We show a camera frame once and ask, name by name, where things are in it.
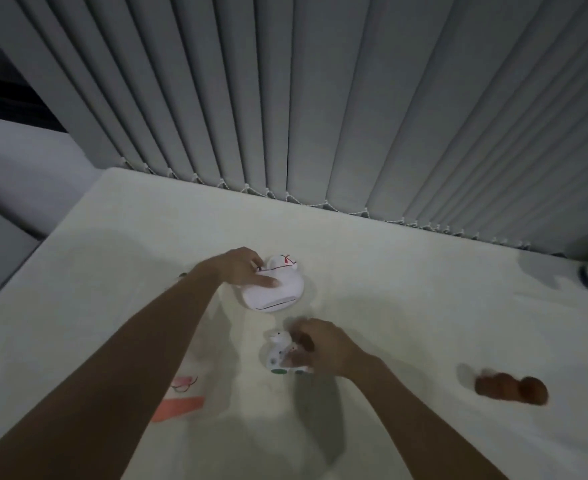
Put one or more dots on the brown lumpy toy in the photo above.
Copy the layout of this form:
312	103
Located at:
511	387

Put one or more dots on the person's right forearm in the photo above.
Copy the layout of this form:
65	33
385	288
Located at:
414	424

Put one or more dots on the person's left forearm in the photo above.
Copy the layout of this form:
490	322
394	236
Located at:
98	379

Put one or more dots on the white duck-shaped toy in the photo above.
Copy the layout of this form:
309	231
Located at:
276	287

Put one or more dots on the person's left hand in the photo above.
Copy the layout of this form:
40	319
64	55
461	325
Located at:
235	269

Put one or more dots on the person's right fingers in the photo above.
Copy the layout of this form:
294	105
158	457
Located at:
301	344

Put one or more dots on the person's right hand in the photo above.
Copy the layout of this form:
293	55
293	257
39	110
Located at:
330	344

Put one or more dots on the person's left thumb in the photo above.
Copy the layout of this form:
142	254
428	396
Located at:
266	281

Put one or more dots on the grey vertical blinds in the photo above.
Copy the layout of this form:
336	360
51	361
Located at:
324	94

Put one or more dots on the small white spotted animal figurine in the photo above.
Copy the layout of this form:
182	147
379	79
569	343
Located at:
280	355

